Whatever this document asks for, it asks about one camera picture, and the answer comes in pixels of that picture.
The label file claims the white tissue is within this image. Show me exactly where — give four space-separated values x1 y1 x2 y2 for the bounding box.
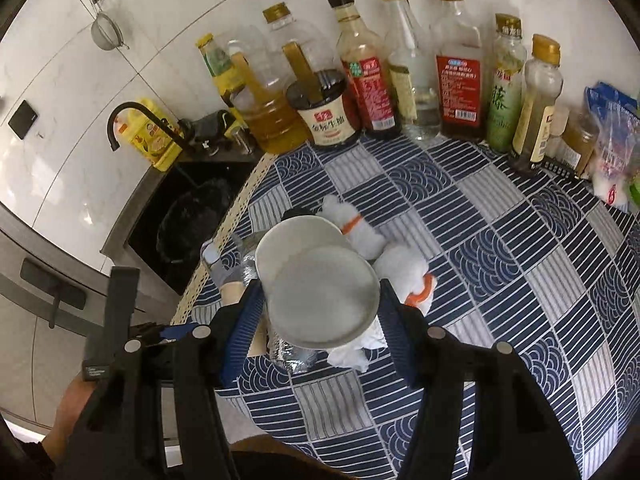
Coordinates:
326 318 387 373

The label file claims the silver foil wrapper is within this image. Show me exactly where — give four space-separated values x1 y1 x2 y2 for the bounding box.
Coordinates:
239 233 318 375

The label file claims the white paper cup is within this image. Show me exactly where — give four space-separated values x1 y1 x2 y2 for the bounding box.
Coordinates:
255 216 380 350

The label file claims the black round cloth ball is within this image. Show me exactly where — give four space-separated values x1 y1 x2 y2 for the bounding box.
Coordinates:
281 207 314 221

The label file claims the cardboard paper roll tube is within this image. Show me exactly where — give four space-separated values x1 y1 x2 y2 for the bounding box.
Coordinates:
219 281 268 356

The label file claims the black kitchen sink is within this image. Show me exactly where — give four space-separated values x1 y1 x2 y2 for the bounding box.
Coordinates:
101 152 262 295

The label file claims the black trash bag bin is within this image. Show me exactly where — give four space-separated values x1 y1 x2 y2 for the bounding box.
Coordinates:
156 180 232 264

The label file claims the black kitchen faucet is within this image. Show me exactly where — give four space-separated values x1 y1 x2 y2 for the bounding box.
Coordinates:
105 101 202 158

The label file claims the person left hand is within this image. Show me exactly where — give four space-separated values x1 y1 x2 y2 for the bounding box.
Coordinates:
41 373 96 465

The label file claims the white plush toy orange collar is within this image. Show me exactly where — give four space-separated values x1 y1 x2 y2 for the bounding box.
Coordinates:
319 195 437 316

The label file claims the yellow dish soap bottle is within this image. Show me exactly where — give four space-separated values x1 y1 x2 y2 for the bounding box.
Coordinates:
114 108 182 172

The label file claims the steel soap dispenser pump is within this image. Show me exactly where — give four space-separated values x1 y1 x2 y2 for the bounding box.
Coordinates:
231 128 255 155

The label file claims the clear bottle yellow cap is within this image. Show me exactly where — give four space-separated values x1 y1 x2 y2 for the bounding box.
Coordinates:
383 0 440 143

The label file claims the green label bottle behind jug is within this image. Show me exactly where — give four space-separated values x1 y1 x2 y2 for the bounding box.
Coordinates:
196 34 244 108

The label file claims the small glass jar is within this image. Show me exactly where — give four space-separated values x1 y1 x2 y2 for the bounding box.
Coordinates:
555 112 599 177

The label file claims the metal mesh strainer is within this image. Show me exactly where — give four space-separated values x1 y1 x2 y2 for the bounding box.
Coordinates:
89 0 127 51

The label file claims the soy sauce jug white label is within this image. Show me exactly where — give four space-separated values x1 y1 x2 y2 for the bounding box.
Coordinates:
262 2 362 151

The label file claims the green label oil bottle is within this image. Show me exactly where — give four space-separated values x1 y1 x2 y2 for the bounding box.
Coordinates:
486 13 527 153

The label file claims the small bottle gold cap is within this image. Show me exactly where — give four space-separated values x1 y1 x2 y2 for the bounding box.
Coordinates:
508 34 564 178

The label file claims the red label vinegar bottle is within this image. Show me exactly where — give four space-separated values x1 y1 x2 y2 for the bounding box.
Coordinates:
328 0 401 141

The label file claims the clear bottle red label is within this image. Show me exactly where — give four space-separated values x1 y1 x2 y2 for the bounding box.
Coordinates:
431 0 485 143

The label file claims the large cooking oil jug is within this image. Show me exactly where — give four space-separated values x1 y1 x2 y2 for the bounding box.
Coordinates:
224 25 310 155

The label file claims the plastic bag of salt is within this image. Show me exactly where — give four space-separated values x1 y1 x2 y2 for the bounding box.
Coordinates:
585 81 639 212

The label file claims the black cabinet handle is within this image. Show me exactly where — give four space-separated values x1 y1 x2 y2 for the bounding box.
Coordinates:
20 259 87 330

